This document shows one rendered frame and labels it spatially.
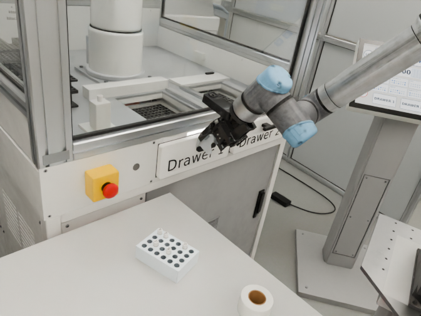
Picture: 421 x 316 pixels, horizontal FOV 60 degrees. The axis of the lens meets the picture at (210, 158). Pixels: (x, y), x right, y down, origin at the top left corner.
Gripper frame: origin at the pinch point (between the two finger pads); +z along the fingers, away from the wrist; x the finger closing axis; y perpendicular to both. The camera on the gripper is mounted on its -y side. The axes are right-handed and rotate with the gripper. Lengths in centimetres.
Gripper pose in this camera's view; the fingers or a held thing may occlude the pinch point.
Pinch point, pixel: (202, 142)
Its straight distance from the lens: 110.0
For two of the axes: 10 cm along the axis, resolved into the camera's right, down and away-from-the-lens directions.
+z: -5.1, 4.6, 7.3
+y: 4.8, 8.6, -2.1
